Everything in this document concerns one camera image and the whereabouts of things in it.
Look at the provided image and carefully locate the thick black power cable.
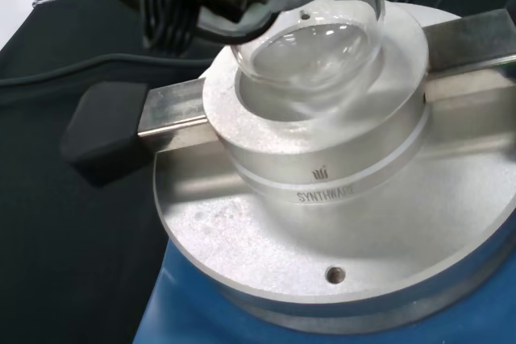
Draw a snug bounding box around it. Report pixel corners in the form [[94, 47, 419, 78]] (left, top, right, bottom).
[[0, 51, 219, 88]]

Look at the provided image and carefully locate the blue heater with metal plate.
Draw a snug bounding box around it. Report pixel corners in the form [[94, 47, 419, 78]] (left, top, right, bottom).
[[59, 0, 516, 344]]

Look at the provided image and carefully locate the black cloth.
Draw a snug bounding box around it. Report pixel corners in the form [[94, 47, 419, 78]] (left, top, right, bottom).
[[0, 0, 516, 344]]

